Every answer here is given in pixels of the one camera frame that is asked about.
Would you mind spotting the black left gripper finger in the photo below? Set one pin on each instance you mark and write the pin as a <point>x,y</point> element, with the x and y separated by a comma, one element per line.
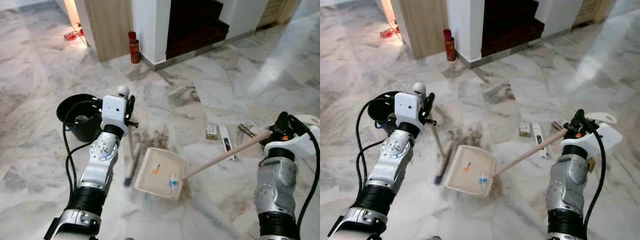
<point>429,100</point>
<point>131,102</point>

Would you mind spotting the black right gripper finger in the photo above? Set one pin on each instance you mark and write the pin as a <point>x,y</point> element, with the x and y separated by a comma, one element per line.
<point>283,119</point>
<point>579,118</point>

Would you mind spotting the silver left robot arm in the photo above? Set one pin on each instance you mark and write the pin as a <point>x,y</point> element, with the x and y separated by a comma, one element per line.
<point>395,160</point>
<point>97,165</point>

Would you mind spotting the brown tube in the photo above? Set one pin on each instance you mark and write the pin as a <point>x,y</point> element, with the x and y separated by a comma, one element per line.
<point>246,130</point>

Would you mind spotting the long white box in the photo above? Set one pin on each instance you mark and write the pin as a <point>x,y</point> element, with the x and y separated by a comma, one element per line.
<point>539,140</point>
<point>227,145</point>

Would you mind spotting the black bucket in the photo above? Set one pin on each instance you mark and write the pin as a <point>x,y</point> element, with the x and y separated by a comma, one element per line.
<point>82,127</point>
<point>382,107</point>

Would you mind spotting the red cylindrical can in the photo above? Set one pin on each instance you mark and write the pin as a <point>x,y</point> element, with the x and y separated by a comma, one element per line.
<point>449,47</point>
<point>134,50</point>

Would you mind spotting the small cardboard box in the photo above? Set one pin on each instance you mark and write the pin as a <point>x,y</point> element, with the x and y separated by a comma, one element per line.
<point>525,129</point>
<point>211,132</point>

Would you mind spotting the orange scrap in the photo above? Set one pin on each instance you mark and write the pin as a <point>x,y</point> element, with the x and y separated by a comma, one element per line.
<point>466,166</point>
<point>156,169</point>

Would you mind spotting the light wooden cabinet panel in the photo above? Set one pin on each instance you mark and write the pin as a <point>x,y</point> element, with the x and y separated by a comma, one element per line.
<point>422,27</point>
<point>107,30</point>

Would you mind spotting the blue scrap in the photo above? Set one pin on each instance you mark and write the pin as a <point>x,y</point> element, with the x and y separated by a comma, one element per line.
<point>173,181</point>
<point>483,179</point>

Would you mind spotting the red slippers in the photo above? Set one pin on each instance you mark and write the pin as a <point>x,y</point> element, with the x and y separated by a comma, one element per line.
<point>71,36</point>
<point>387,33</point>

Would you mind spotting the dark brown staircase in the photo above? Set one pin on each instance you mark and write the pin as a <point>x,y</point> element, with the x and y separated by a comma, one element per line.
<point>510,27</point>
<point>192,30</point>

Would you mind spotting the slatted wooden cabinet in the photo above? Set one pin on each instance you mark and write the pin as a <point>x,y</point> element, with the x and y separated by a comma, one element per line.
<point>275,12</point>
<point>592,11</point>

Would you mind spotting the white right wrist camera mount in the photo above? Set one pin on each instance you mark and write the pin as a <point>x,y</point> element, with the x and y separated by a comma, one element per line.
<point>300,142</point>
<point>595,140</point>

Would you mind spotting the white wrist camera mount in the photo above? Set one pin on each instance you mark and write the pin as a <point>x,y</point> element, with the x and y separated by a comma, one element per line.
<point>407,107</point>
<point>114,112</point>
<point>595,140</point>
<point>300,142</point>

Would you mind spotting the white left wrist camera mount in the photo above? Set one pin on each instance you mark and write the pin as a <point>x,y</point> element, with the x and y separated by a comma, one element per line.
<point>114,112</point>
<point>407,107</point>

